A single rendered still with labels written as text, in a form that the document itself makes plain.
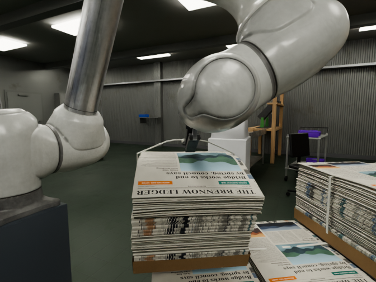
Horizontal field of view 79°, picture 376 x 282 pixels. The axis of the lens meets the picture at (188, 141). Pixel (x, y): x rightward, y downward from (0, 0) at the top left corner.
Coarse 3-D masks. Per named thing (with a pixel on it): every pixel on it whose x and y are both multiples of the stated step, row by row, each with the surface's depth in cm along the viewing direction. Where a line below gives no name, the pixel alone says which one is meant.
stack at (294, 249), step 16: (256, 224) 91; (272, 224) 90; (288, 224) 90; (256, 240) 79; (272, 240) 79; (288, 240) 79; (304, 240) 79; (320, 240) 79; (256, 256) 70; (272, 256) 70; (288, 256) 70; (304, 256) 70; (320, 256) 70; (336, 256) 70; (160, 272) 63; (176, 272) 63; (192, 272) 63; (208, 272) 63; (224, 272) 63; (240, 272) 63; (256, 272) 66; (272, 272) 63; (288, 272) 63; (304, 272) 63; (320, 272) 63; (336, 272) 63; (352, 272) 63
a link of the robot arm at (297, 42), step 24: (216, 0) 39; (240, 0) 36; (264, 0) 33; (288, 0) 32; (312, 0) 33; (336, 0) 34; (240, 24) 36; (264, 24) 32; (288, 24) 31; (312, 24) 31; (336, 24) 32; (264, 48) 31; (288, 48) 31; (312, 48) 31; (336, 48) 33; (288, 72) 32; (312, 72) 34
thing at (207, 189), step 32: (160, 160) 61; (192, 160) 62; (224, 160) 63; (160, 192) 47; (192, 192) 48; (224, 192) 49; (256, 192) 51; (160, 224) 50; (192, 224) 51; (224, 224) 52; (160, 256) 54; (192, 256) 55
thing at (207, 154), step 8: (144, 152) 69; (152, 152) 69; (160, 152) 70; (168, 152) 70; (176, 152) 70; (184, 152) 70; (192, 152) 70; (200, 152) 71; (208, 152) 71; (216, 152) 71; (224, 152) 72
